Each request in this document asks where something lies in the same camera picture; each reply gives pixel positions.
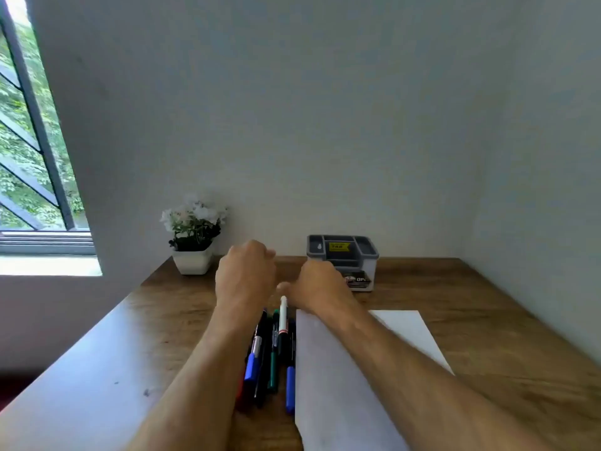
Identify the grey white desk organizer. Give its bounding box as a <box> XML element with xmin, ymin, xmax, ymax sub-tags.
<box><xmin>306</xmin><ymin>234</ymin><xmax>380</xmax><ymax>293</ymax></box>

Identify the black slim marker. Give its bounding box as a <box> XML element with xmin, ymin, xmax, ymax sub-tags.
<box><xmin>253</xmin><ymin>308</ymin><xmax>269</xmax><ymax>410</ymax></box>

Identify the white paper sheet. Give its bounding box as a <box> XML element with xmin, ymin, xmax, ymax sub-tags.
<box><xmin>294</xmin><ymin>308</ymin><xmax>455</xmax><ymax>451</ymax></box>

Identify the person's right hand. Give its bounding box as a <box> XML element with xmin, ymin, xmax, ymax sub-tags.
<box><xmin>275</xmin><ymin>259</ymin><xmax>361</xmax><ymax>321</ymax></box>

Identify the person's right forearm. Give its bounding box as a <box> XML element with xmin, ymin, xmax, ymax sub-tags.
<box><xmin>319</xmin><ymin>300</ymin><xmax>553</xmax><ymax>451</ymax></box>

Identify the person's left forearm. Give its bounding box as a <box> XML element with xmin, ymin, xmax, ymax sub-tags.
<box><xmin>125</xmin><ymin>304</ymin><xmax>269</xmax><ymax>451</ymax></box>

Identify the person's left hand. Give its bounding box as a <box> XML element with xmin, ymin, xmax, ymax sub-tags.
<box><xmin>214</xmin><ymin>239</ymin><xmax>278</xmax><ymax>313</ymax></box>

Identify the green cap slim marker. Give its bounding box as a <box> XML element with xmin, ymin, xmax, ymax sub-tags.
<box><xmin>266</xmin><ymin>308</ymin><xmax>281</xmax><ymax>394</ymax></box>

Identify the grey window frame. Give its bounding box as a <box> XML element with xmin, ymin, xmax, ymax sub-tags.
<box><xmin>0</xmin><ymin>0</ymin><xmax>97</xmax><ymax>257</ymax></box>

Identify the white barrel black cap marker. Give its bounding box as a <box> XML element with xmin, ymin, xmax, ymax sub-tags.
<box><xmin>277</xmin><ymin>295</ymin><xmax>290</xmax><ymax>358</ymax></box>

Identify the bunch of pens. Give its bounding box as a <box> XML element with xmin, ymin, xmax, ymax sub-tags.
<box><xmin>234</xmin><ymin>308</ymin><xmax>265</xmax><ymax>409</ymax></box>

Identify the blue cap slim marker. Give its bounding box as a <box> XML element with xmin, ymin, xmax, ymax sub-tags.
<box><xmin>285</xmin><ymin>319</ymin><xmax>297</xmax><ymax>417</ymax></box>

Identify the green foliage outside window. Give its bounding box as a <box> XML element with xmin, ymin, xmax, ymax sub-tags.
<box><xmin>0</xmin><ymin>23</ymin><xmax>85</xmax><ymax>231</ymax></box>

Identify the white potted flower plant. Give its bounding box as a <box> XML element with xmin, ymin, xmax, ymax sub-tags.
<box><xmin>159</xmin><ymin>194</ymin><xmax>230</xmax><ymax>276</ymax></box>

